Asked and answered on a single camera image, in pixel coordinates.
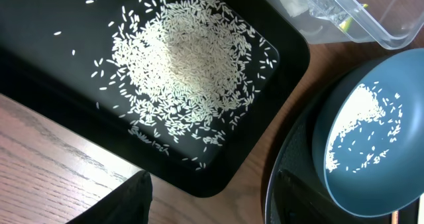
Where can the round black serving tray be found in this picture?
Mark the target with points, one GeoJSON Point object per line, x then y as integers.
{"type": "Point", "coordinates": [295, 193]}

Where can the black rectangular tray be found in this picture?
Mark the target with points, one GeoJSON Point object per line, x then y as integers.
{"type": "Point", "coordinates": [33, 72]}

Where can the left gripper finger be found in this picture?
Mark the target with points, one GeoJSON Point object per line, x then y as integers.
{"type": "Point", "coordinates": [129, 203]}

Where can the clear plastic waste bin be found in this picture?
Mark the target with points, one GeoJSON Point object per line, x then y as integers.
{"type": "Point", "coordinates": [393, 24]}

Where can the dark blue plate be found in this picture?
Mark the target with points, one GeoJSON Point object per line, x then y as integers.
{"type": "Point", "coordinates": [367, 144]}

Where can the pile of white rice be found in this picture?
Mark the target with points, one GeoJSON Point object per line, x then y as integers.
{"type": "Point", "coordinates": [179, 75]}

